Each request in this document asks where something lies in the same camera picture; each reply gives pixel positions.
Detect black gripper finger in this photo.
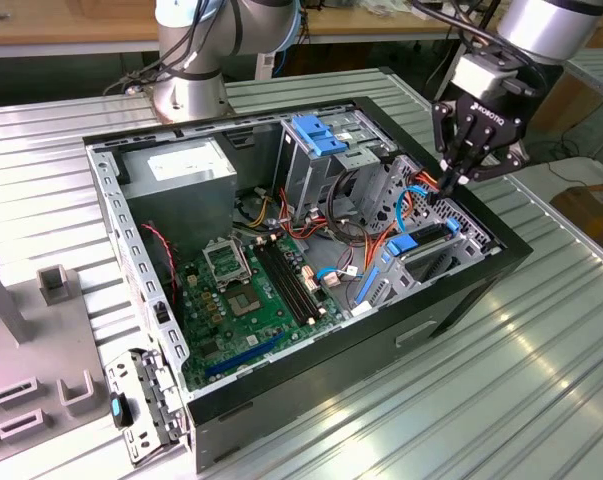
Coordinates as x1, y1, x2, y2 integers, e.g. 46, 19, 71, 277
452, 148, 531, 200
431, 101, 457, 198

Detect orange power wire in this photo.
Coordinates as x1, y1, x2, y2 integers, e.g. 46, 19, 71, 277
361, 171, 452, 287

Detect hard disk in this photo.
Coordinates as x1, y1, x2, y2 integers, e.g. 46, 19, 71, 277
384, 217, 465, 282

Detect brown cardboard box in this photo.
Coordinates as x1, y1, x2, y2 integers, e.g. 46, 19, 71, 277
550, 182, 603, 252

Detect blue drive bay latch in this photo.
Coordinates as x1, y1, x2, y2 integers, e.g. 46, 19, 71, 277
290, 115, 350, 158

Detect black open PC case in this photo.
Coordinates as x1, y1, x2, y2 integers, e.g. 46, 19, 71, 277
83, 95, 535, 474

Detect black RAM slot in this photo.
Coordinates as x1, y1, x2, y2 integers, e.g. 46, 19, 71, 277
253, 238, 315, 329
268, 235, 328, 321

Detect metal socket cover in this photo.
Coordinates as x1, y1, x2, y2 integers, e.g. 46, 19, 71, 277
202, 238, 254, 291

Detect grey power supply unit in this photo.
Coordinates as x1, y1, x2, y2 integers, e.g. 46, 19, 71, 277
118, 137, 240, 257

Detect blue expansion slot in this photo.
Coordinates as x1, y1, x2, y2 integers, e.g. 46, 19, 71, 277
203, 330, 287, 379

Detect green motherboard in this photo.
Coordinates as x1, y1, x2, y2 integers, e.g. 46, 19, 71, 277
173, 232, 353, 392

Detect wooden desk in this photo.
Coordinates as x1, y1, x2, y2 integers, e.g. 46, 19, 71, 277
0, 0, 462, 47

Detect silver rear port panel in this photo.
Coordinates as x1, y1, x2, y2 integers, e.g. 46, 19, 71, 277
103, 348, 190, 469

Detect black blue USB dongle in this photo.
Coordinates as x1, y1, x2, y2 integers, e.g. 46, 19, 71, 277
109, 391, 135, 429

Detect grey parts rack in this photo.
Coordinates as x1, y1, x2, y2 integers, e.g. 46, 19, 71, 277
0, 249, 115, 446

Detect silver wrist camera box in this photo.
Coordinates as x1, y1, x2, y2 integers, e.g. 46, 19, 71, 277
450, 52, 520, 104

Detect red orange wire bundle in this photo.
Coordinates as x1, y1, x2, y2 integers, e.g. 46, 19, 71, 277
277, 187, 333, 242

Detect blue plastic bay rail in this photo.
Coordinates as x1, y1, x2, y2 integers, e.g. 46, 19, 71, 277
352, 266, 381, 307

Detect yellow wire bundle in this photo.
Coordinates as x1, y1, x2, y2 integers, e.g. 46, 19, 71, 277
233, 196, 283, 232

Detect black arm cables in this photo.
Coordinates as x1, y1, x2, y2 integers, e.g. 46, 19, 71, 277
103, 0, 243, 97

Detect red black fan wire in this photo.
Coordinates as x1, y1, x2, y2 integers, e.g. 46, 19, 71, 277
141, 223, 183, 307

